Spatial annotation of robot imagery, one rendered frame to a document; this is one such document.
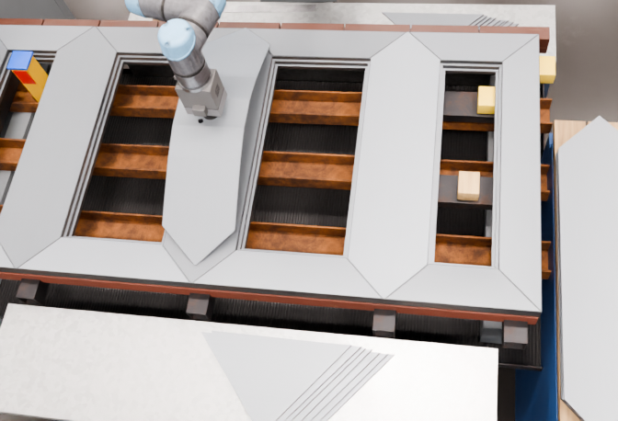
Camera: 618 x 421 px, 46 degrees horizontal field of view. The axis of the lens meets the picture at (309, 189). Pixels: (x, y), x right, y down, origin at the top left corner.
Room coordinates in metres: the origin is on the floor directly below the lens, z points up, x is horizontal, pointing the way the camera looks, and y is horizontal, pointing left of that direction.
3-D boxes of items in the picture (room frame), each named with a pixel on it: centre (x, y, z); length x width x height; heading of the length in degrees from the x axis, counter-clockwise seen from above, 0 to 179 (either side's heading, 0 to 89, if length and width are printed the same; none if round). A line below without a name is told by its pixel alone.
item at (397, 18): (1.26, -0.51, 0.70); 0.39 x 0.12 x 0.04; 68
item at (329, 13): (1.42, -0.20, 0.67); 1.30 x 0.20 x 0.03; 68
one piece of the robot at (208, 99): (1.04, 0.18, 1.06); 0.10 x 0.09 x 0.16; 155
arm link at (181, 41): (1.05, 0.17, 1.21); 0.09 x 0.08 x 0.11; 142
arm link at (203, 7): (1.14, 0.13, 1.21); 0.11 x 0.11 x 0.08; 52
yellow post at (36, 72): (1.46, 0.67, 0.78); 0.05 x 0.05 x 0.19; 68
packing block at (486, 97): (0.96, -0.50, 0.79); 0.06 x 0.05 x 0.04; 158
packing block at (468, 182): (0.74, -0.37, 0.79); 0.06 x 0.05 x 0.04; 158
